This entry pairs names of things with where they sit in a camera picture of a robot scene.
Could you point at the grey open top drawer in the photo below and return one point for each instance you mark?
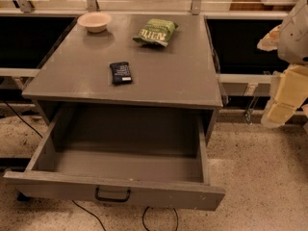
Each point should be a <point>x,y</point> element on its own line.
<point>159,154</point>

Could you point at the dark blue rxbar wrapper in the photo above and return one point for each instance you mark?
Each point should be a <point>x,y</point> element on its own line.
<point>121,73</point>

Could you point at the black drawer handle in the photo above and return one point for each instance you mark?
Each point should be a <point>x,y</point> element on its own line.
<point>111,196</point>

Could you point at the grey cabinet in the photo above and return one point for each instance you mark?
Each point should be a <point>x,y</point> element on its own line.
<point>179,75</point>

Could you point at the green kettle chips bag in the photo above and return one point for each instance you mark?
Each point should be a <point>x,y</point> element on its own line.
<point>156,32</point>

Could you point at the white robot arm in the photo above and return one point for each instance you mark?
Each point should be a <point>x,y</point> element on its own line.
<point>293,39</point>

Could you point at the beige bowl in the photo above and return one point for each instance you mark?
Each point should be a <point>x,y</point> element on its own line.
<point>94,22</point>

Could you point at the metal railing frame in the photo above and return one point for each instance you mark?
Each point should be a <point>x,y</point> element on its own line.
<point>30,27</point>

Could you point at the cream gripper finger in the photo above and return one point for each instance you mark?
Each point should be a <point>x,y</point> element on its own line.
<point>270,41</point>
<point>288,91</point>

